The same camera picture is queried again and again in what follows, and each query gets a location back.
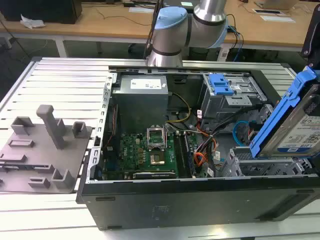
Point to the grey metal drive cage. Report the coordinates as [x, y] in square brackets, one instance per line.
[215, 105]

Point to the black graphics card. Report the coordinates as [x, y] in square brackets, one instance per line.
[153, 175]

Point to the green sticky note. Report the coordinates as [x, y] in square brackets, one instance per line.
[185, 4]

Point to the black computer box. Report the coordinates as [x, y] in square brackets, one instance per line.
[40, 10]

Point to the grey metal disk bay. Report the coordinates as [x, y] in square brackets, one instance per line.
[252, 167]

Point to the RAM stick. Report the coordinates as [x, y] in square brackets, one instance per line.
[189, 155]

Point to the hard disk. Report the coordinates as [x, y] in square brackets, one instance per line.
[300, 125]

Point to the green motherboard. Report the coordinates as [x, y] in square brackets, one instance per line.
[130, 152]

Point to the CPU socket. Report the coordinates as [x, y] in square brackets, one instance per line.
[157, 159]

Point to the grey parts rack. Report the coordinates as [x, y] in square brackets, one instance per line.
[37, 155]

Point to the grey power supply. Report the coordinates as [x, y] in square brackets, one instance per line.
[140, 105]

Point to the white paper sheet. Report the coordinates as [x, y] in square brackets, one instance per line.
[141, 10]
[277, 19]

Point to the crumpled white paper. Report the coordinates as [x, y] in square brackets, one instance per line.
[31, 22]

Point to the wooden desk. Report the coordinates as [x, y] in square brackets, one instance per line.
[112, 27]

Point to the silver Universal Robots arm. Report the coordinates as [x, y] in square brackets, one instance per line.
[170, 37]

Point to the black PC case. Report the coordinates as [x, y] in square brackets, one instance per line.
[175, 207]

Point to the blue drive cage latch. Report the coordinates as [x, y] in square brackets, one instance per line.
[217, 85]

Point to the black RAM slot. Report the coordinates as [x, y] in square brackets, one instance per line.
[178, 155]

